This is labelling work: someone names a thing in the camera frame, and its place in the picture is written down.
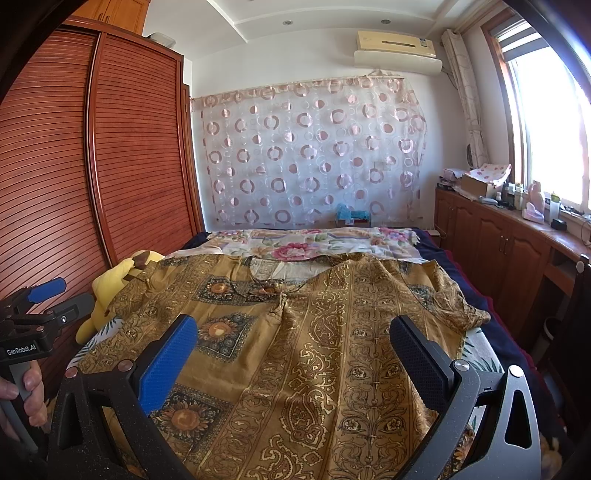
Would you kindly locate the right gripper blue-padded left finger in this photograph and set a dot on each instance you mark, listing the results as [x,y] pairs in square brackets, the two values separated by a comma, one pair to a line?
[81,445]

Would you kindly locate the right gripper black-padded right finger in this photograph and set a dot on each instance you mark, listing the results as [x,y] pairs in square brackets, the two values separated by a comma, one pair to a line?
[507,443]

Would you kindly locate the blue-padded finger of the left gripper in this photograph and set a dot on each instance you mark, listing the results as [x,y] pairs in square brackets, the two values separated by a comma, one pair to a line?
[43,292]

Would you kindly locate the golden brown patterned garment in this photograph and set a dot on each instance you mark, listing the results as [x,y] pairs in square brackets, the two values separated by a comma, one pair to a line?
[290,379]

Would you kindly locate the yellow plush toy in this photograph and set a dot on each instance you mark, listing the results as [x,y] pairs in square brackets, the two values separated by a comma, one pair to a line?
[107,285]

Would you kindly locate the red wooden wardrobe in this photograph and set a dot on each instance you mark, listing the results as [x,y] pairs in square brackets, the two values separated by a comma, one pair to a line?
[96,157]

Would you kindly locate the wooden window cabinet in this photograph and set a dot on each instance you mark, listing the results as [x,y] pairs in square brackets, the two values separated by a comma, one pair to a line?
[526,268]

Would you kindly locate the floral bed sheet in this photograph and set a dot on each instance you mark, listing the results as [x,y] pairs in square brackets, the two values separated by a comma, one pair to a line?
[303,245]

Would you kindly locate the cardboard box with dotted paper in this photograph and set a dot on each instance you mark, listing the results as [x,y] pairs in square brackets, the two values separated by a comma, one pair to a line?
[485,181]

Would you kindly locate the teal object at headboard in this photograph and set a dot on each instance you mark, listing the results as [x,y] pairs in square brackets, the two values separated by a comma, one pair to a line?
[345,216]

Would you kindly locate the pink circle sheer curtain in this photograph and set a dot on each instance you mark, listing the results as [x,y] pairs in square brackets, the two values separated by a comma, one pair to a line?
[290,155]

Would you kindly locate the white patterned window curtain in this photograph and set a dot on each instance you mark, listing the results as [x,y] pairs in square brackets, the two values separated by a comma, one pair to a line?
[464,77]

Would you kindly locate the white wall air conditioner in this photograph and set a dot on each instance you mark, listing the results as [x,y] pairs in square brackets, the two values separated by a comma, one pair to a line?
[396,52]

